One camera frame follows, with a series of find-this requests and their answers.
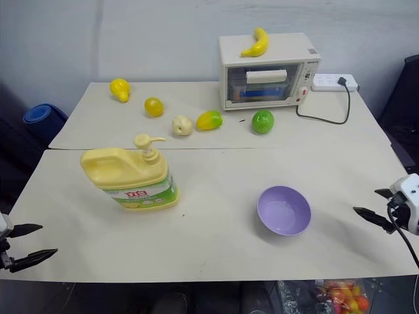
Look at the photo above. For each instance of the white power strip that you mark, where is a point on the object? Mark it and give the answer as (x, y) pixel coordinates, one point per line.
(327, 81)

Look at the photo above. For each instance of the yellow toy banana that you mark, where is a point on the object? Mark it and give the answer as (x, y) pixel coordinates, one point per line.
(260, 44)

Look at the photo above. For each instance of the dark chair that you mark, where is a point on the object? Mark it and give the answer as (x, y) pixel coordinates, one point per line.
(404, 108)

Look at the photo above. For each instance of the white toaster oven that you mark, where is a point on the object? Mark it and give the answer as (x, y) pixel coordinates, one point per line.
(281, 49)

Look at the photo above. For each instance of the clear bag of toy fruit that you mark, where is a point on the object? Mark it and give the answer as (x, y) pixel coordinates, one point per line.
(340, 296)

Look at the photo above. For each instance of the purple plastic bowl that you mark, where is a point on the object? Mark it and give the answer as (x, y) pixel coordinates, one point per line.
(281, 209)

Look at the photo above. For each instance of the cream toy fruit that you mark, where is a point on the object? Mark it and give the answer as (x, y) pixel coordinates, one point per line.
(182, 125)

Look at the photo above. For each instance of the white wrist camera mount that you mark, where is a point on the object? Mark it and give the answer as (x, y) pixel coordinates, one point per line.
(410, 186)
(3, 225)

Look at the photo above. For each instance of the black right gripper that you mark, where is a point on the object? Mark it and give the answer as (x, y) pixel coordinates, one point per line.
(401, 217)

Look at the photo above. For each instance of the yellow green toy mango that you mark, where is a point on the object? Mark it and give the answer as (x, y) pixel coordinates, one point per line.
(209, 120)

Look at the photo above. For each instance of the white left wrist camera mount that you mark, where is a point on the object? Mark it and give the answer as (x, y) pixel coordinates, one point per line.
(3, 225)

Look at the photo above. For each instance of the yellow detergent pump bottle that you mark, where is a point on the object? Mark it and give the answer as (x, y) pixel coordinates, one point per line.
(124, 167)

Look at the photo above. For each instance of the green toy apple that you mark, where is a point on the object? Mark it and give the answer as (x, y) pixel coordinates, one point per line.
(262, 121)

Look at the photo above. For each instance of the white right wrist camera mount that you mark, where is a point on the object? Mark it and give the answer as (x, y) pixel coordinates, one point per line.
(410, 186)

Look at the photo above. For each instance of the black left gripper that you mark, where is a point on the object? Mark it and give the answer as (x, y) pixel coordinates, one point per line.
(5, 258)

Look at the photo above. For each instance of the yellow toy pear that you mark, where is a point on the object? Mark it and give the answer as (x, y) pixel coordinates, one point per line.
(119, 88)

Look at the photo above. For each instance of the yellow toy lemon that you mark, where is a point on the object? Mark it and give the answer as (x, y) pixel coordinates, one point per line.
(154, 107)

